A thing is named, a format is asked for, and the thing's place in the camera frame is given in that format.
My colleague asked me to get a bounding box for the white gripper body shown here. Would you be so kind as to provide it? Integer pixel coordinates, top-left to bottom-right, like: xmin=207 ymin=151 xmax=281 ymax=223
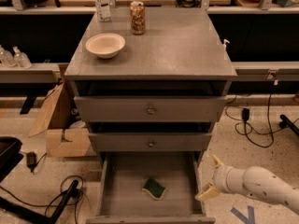
xmin=212 ymin=165 xmax=247 ymax=194

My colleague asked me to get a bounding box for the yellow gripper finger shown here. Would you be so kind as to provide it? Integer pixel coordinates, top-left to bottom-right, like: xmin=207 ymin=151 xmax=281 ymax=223
xmin=195 ymin=184 xmax=220 ymax=202
xmin=212 ymin=154 xmax=224 ymax=168

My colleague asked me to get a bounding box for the green yellow sponge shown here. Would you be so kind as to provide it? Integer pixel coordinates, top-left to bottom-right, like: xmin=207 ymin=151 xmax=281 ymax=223
xmin=142 ymin=178 xmax=165 ymax=200

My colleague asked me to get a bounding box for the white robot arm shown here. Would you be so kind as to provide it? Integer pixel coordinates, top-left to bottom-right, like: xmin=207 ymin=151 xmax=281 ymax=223
xmin=195 ymin=155 xmax=299 ymax=215

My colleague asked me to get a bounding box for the grey middle drawer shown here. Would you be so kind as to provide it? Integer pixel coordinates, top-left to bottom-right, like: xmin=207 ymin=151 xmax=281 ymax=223
xmin=89 ymin=133 xmax=211 ymax=152

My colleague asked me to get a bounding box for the grey wooden drawer cabinet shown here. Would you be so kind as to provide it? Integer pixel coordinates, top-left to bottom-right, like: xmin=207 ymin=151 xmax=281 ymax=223
xmin=64 ymin=6 xmax=238 ymax=167

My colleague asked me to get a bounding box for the grey open bottom drawer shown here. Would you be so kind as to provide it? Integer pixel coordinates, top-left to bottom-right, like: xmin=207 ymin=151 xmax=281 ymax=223
xmin=86 ymin=152 xmax=215 ymax=224

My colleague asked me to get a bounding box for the grey top drawer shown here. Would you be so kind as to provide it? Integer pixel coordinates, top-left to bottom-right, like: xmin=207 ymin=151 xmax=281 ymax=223
xmin=75 ymin=96 xmax=226 ymax=122

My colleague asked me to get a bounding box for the black power adapter right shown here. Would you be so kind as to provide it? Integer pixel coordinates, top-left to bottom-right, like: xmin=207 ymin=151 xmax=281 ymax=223
xmin=242 ymin=108 xmax=249 ymax=121

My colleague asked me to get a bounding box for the black power adapter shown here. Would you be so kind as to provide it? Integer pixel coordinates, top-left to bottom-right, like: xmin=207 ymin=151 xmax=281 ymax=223
xmin=242 ymin=108 xmax=249 ymax=121
xmin=26 ymin=152 xmax=36 ymax=172

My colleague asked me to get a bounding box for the black stand leg right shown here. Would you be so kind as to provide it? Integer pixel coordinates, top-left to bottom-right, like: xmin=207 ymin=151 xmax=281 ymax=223
xmin=279 ymin=115 xmax=299 ymax=136

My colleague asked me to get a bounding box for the white pump dispenser top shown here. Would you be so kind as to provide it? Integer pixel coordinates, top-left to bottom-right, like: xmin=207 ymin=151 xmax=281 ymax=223
xmin=223 ymin=39 xmax=230 ymax=49

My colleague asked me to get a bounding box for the open cardboard box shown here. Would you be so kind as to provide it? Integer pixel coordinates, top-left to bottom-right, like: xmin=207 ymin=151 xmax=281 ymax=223
xmin=27 ymin=63 xmax=97 ymax=159

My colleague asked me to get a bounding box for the white paper bowl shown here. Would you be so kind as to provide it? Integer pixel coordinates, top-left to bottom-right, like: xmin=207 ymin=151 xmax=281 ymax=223
xmin=85 ymin=33 xmax=125 ymax=59

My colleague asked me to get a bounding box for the patterned drink can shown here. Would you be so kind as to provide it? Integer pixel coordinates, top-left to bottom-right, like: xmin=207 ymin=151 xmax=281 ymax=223
xmin=130 ymin=1 xmax=145 ymax=35

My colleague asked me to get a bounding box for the black power adapter left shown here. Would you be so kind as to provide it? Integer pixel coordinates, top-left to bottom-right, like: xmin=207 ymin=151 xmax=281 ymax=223
xmin=26 ymin=152 xmax=36 ymax=172

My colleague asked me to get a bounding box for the black bin left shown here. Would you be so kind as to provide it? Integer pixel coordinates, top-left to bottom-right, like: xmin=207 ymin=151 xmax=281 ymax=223
xmin=0 ymin=136 xmax=23 ymax=182

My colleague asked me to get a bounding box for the black stand base left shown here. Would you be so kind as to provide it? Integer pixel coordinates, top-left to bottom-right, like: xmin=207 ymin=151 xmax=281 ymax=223
xmin=0 ymin=180 xmax=80 ymax=224

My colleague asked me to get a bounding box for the clear plastic water bottle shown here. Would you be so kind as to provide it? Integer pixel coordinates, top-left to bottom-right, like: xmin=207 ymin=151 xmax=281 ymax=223
xmin=94 ymin=0 xmax=111 ymax=22

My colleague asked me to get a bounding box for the right clear sanitizer bottle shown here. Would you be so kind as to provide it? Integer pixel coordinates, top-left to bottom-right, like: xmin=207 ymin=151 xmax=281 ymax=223
xmin=13 ymin=47 xmax=32 ymax=68

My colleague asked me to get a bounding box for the clear sanitizer bottle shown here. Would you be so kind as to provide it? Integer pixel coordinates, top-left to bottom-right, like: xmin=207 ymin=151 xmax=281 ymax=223
xmin=0 ymin=46 xmax=16 ymax=67
xmin=13 ymin=47 xmax=32 ymax=68

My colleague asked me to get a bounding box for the left clear sanitizer bottle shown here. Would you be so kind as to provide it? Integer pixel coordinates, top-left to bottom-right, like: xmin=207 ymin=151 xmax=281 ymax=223
xmin=0 ymin=46 xmax=16 ymax=67

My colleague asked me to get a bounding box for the black floor cable right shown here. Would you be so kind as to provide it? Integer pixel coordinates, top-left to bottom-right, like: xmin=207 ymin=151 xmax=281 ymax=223
xmin=224 ymin=81 xmax=299 ymax=148

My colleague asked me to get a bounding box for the black coiled cable left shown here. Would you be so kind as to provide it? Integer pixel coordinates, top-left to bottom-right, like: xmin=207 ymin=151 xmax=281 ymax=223
xmin=0 ymin=175 xmax=86 ymax=224

